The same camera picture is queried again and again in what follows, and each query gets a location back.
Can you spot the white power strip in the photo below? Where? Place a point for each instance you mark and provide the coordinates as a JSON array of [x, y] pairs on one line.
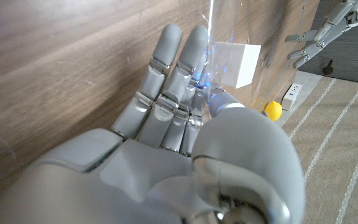
[[291, 96]]

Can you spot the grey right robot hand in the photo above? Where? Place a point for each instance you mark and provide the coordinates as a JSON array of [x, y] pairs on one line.
[[135, 180]]

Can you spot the yellow lemon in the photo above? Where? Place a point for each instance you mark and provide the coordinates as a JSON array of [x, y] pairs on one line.
[[273, 111]]

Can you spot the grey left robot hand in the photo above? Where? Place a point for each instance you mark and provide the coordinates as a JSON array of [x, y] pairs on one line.
[[334, 25]]

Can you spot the beige striped backdrop cloth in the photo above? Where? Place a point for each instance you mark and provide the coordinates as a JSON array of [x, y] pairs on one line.
[[337, 140]]

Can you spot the small white box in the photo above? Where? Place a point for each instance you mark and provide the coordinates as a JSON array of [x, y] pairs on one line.
[[241, 65]]

